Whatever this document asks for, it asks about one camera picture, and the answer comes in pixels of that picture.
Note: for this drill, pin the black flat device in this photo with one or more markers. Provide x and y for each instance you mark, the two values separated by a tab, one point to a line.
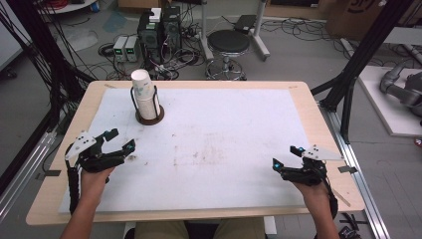
245	23

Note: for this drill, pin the person's right hand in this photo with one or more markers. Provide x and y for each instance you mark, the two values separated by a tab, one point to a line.
312	195

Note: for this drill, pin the black metal frame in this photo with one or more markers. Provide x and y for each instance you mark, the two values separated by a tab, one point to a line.
43	56
365	49

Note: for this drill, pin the aluminium rail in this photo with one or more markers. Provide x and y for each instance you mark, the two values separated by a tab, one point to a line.
30	166
358	172

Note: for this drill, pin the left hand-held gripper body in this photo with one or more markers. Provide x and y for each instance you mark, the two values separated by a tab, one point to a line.
94	162

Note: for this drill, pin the grey bench power supply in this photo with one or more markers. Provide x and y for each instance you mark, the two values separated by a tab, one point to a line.
132	49
119	49

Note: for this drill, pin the black computer tower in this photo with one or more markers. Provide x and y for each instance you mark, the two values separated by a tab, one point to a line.
149	40
171	28

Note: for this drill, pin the black round stool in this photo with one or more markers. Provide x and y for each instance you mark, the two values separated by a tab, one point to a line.
229	41

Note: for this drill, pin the person's left hand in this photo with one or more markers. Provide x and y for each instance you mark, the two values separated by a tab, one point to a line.
94	184

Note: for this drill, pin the brown cardboard box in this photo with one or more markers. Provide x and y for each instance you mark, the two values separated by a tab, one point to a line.
351	18

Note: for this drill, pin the black parts on floor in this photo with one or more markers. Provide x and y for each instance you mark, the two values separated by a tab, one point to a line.
351	229

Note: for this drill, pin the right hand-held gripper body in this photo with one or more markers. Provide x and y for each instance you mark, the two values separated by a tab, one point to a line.
310	172

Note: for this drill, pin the white metal stand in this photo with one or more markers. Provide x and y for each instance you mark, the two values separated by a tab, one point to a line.
260	40

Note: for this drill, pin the white round table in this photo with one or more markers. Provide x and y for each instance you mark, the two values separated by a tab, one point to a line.
71	6

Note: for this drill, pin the white floor board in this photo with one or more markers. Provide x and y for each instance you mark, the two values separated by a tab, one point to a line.
391	113

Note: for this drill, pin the small white box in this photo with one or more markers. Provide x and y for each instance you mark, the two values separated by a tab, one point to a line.
155	15

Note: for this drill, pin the stack of white paper cups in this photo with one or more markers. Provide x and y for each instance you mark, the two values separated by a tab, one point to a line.
144	96

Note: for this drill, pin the black tape piece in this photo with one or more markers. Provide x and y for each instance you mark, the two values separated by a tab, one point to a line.
52	173
347	169

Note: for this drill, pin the blue tape roll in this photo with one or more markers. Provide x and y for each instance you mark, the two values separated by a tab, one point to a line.
95	6

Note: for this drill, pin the white table mat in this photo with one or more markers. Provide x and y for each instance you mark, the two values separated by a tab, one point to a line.
215	132

